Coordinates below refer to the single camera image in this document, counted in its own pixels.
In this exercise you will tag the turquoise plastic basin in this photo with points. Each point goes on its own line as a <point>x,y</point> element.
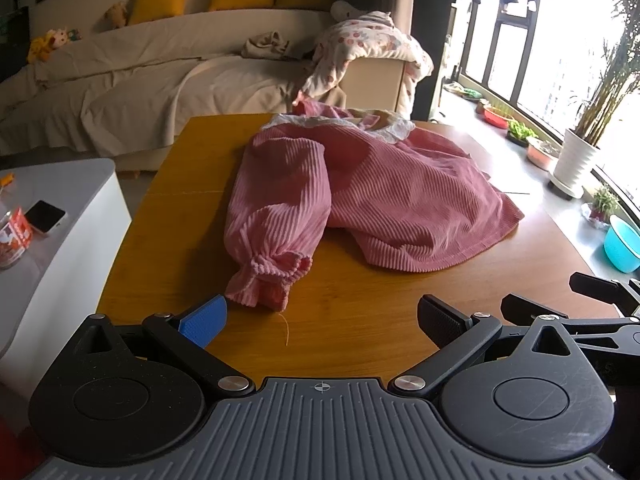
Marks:
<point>622,245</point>

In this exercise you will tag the small green plant tray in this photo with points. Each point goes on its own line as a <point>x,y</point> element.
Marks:
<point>519,133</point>

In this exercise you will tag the pink ribbed child's dress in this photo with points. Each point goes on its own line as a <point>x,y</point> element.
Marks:
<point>412,199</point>

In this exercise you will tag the red plastic basin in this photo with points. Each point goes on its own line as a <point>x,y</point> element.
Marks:
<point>495,118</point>

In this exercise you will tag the red labelled jar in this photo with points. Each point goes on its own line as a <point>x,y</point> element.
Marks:
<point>15,237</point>

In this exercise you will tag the smartphone on side table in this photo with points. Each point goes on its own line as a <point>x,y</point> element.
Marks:
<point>44,217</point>

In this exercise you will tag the beige covered sofa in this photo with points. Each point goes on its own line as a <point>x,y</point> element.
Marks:
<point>127,94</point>

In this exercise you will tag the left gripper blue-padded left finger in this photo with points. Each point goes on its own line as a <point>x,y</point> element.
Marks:
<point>195,327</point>

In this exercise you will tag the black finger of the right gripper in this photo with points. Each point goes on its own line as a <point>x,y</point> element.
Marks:
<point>624,296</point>

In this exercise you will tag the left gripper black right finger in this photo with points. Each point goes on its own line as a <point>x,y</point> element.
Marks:
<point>461,341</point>

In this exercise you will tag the tall green potted plant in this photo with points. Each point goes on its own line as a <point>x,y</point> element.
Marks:
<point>619,79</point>

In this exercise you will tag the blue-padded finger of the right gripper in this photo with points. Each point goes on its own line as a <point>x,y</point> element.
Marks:
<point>521,311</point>

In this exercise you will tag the white side table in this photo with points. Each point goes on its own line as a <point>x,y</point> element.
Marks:
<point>59,280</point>

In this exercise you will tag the crumpled beige cloth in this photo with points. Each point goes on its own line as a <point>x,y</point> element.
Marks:
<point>268,46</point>

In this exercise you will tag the floral pink blanket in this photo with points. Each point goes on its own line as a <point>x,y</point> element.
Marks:
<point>373,35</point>

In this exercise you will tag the yellow cushion left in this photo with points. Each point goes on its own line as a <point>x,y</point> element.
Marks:
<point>143,11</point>

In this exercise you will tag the yellow plush toy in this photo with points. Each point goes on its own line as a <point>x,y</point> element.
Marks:
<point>42,47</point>

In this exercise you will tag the white plant pot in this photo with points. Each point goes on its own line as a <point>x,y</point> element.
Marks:
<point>577,159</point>

